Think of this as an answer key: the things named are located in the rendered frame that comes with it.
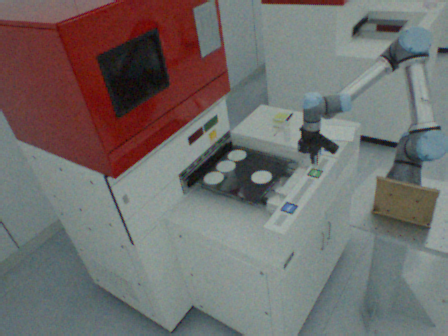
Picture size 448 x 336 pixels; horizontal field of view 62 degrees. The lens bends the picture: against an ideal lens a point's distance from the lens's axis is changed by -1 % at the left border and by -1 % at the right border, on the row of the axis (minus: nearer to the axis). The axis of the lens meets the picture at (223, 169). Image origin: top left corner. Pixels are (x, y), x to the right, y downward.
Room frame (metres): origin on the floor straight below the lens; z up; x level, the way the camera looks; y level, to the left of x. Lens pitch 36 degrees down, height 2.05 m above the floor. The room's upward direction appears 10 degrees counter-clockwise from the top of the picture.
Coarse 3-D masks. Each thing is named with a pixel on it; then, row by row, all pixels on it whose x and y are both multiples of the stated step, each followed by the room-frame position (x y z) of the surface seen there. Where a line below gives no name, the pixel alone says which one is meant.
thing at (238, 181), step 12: (252, 156) 1.64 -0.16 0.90; (264, 156) 1.62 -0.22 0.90; (240, 168) 1.56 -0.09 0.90; (252, 168) 1.54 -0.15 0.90; (264, 168) 1.52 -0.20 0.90; (276, 168) 1.51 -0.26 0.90; (228, 180) 1.47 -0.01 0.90; (240, 180) 1.46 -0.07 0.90; (252, 180) 1.44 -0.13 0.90; (228, 192) 1.38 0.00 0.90; (240, 192) 1.37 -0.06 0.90; (252, 192) 1.35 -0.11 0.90
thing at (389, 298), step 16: (384, 240) 1.16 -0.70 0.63; (384, 256) 1.15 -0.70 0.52; (400, 256) 1.13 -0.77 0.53; (384, 272) 1.14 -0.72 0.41; (400, 272) 1.13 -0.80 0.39; (368, 288) 1.21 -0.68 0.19; (384, 288) 1.13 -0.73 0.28; (400, 288) 1.14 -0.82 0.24; (416, 288) 1.26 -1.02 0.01; (368, 304) 1.18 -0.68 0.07; (384, 304) 1.13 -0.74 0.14; (400, 304) 1.13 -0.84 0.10; (416, 304) 1.08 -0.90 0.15; (432, 304) 1.15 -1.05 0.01; (368, 320) 1.12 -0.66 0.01; (384, 320) 1.10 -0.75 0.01; (400, 320) 1.09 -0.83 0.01; (416, 320) 1.07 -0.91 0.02; (432, 320) 1.05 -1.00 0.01
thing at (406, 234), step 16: (384, 176) 1.40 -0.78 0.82; (368, 192) 1.30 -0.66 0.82; (352, 208) 1.22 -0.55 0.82; (368, 208) 1.20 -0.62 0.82; (352, 224) 1.12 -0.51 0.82; (368, 224) 1.10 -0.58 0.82; (384, 224) 1.09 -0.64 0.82; (400, 224) 1.07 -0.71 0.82; (432, 224) 1.04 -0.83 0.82; (400, 240) 0.99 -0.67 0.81; (416, 240) 0.98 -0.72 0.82; (432, 240) 0.96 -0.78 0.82
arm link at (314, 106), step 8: (304, 96) 1.35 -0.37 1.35; (312, 96) 1.33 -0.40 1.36; (320, 96) 1.33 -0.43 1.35; (304, 104) 1.33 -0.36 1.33; (312, 104) 1.31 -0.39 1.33; (320, 104) 1.32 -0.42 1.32; (304, 112) 1.33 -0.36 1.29; (312, 112) 1.31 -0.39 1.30; (320, 112) 1.31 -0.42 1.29; (304, 120) 1.33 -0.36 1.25; (312, 120) 1.31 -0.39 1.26; (320, 120) 1.32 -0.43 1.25
